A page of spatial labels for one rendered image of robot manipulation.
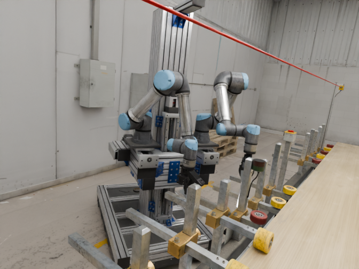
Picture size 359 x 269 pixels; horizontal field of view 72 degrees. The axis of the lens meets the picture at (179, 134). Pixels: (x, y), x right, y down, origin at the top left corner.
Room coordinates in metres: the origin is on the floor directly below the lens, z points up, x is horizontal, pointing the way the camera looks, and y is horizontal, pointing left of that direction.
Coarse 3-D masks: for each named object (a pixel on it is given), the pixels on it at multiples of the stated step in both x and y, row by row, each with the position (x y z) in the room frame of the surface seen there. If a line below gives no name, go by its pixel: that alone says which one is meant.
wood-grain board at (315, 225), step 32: (352, 160) 2.45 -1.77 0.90; (320, 192) 1.51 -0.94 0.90; (352, 192) 1.57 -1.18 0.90; (288, 224) 1.07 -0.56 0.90; (320, 224) 1.10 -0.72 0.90; (352, 224) 1.13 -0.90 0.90; (256, 256) 0.82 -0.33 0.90; (288, 256) 0.84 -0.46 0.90; (320, 256) 0.85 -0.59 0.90; (352, 256) 0.88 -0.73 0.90
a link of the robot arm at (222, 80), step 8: (224, 72) 1.73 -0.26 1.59; (216, 80) 1.70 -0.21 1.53; (224, 80) 1.69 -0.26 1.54; (216, 88) 1.69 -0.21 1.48; (224, 88) 1.67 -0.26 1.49; (216, 96) 1.66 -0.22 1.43; (224, 96) 1.63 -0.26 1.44; (224, 104) 1.59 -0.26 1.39; (224, 112) 1.55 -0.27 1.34; (224, 120) 1.52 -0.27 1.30; (216, 128) 1.53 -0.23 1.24; (224, 128) 1.48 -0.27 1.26; (232, 128) 1.49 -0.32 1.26
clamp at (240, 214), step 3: (237, 210) 1.21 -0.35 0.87; (246, 210) 1.22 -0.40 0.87; (231, 213) 1.17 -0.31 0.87; (237, 213) 1.17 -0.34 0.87; (240, 213) 1.18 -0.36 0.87; (243, 213) 1.18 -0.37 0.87; (246, 213) 1.22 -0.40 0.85; (231, 216) 1.15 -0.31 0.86; (234, 216) 1.15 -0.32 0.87; (237, 216) 1.15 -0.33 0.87; (240, 216) 1.15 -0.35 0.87; (234, 219) 1.14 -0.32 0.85; (237, 219) 1.14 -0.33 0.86; (240, 219) 1.16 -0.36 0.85
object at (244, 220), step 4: (200, 200) 1.31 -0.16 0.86; (204, 200) 1.30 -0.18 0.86; (200, 204) 1.31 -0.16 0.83; (204, 204) 1.29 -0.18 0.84; (208, 204) 1.28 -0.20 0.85; (212, 204) 1.26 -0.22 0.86; (216, 204) 1.27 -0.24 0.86; (212, 208) 1.26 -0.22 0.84; (228, 216) 1.20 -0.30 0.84; (244, 216) 1.17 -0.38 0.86; (244, 220) 1.15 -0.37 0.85; (248, 220) 1.14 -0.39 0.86; (248, 224) 1.13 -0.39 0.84; (252, 224) 1.12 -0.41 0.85; (256, 224) 1.11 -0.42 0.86; (256, 228) 1.11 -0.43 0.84
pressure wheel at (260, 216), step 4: (252, 212) 1.13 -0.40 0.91; (256, 212) 1.14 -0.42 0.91; (260, 212) 1.15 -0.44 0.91; (252, 216) 1.11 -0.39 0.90; (256, 216) 1.10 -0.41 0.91; (260, 216) 1.11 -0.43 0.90; (264, 216) 1.11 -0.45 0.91; (252, 220) 1.10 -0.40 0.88; (256, 220) 1.09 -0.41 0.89; (260, 220) 1.09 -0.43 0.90; (264, 220) 1.09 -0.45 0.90; (260, 224) 1.09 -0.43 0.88
